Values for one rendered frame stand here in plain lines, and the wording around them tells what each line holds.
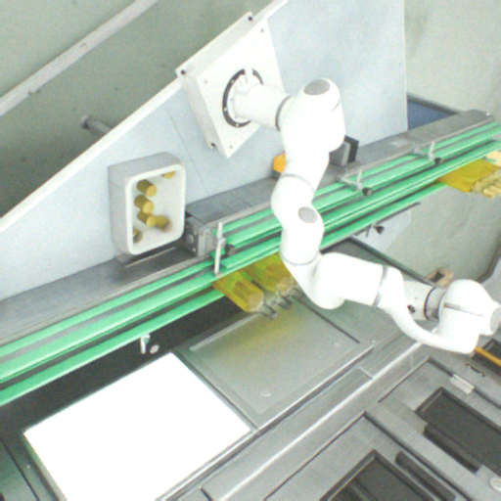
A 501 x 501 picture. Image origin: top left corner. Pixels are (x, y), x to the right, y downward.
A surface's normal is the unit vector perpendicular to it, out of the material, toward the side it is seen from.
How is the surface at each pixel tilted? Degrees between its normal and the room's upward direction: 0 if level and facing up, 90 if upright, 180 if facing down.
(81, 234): 0
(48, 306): 90
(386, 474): 90
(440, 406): 90
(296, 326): 90
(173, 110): 0
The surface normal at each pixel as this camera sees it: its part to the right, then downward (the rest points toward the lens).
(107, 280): 0.10, -0.83
